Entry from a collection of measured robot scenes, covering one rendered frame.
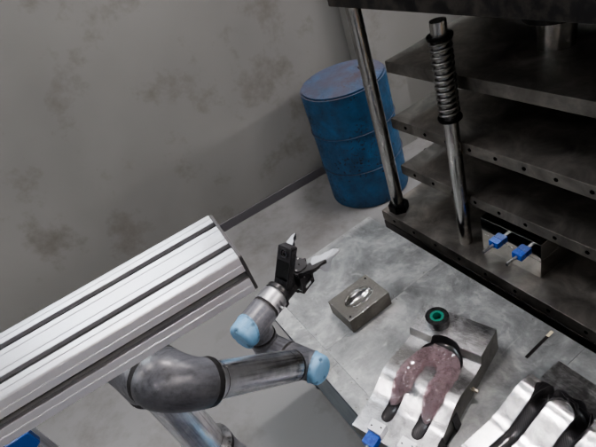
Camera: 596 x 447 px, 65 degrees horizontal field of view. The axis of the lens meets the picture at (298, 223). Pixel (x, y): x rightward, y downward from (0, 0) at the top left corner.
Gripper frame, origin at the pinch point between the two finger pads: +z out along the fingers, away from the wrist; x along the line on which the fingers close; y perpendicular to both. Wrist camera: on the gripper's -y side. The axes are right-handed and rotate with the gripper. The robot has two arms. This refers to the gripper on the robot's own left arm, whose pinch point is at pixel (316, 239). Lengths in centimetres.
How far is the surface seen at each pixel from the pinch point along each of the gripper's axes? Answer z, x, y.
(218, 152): 131, -203, 106
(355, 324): 15, -4, 63
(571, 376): 21, 68, 51
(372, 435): -22, 24, 56
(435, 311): 24, 25, 48
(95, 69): 85, -238, 16
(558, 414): 4, 68, 43
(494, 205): 72, 28, 38
